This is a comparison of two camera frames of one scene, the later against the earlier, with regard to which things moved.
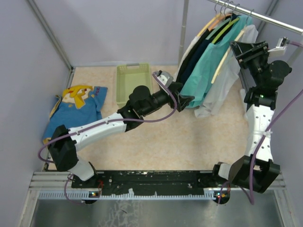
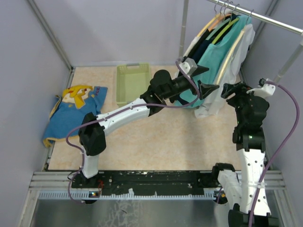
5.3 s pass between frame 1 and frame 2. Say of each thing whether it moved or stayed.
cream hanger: moved
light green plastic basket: stayed
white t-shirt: stayed
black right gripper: moved
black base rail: stayed
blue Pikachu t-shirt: stayed
